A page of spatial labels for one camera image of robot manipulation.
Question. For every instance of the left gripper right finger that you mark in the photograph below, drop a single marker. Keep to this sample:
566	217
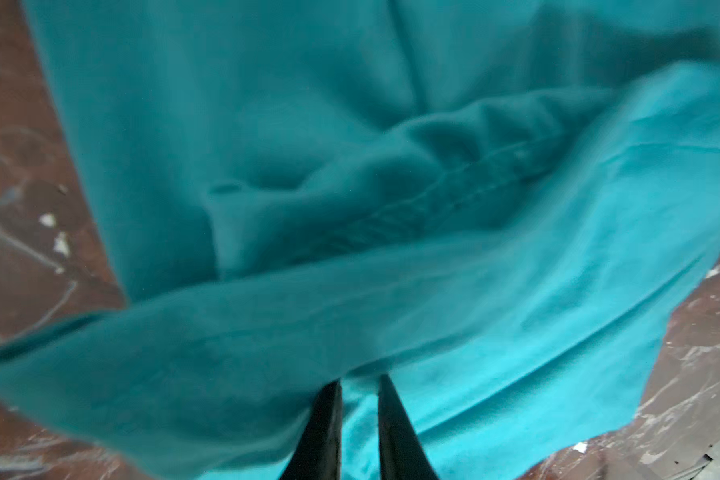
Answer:
401	454

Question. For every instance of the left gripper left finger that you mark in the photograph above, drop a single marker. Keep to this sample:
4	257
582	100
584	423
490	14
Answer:
317	455

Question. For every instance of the teal printed t-shirt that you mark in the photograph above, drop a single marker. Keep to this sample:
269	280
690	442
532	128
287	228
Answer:
497	204

